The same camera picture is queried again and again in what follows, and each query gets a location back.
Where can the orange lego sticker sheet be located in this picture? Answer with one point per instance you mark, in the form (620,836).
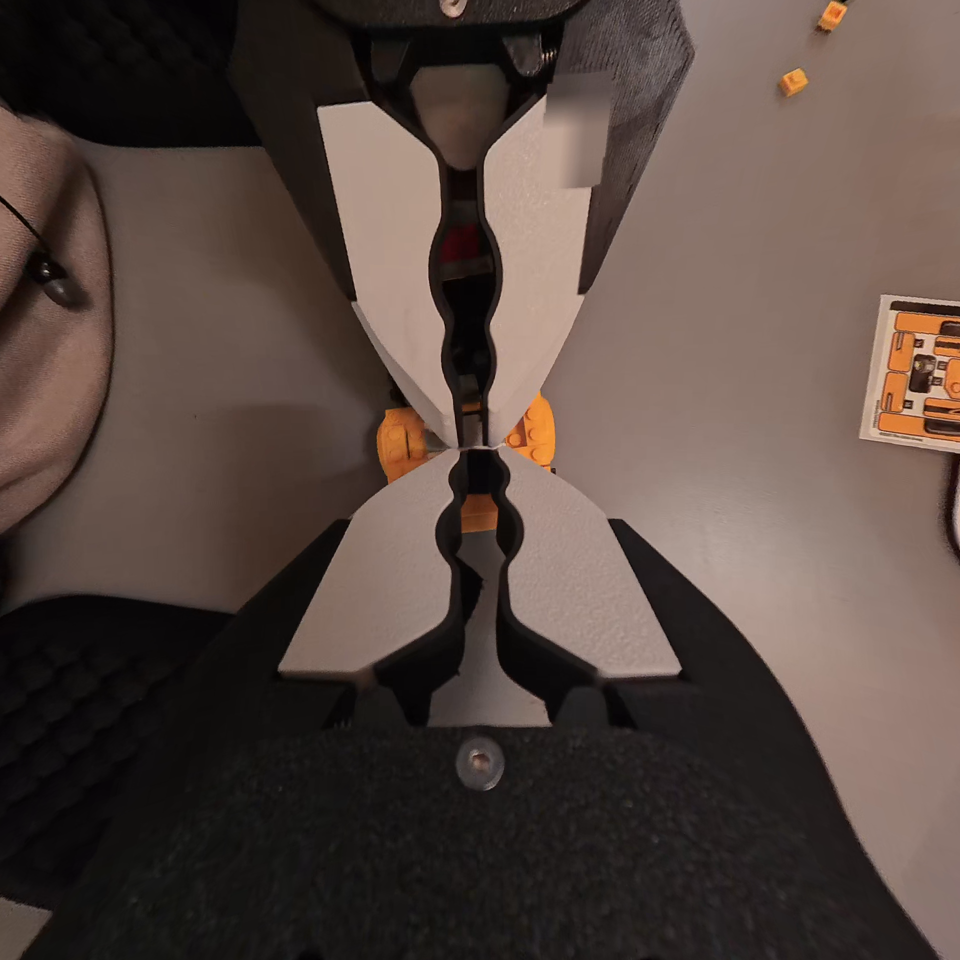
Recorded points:
(915,375)

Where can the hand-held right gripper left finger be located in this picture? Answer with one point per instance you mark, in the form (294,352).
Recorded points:
(360,600)

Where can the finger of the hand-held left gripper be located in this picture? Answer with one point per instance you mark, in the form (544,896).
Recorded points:
(532,285)
(382,247)

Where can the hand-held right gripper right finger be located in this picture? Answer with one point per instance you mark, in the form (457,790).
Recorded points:
(592,600)

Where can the small orange lego piece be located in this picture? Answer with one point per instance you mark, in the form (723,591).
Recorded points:
(795,82)
(831,15)

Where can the orange and black lego car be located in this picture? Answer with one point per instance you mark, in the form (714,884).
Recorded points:
(397,442)

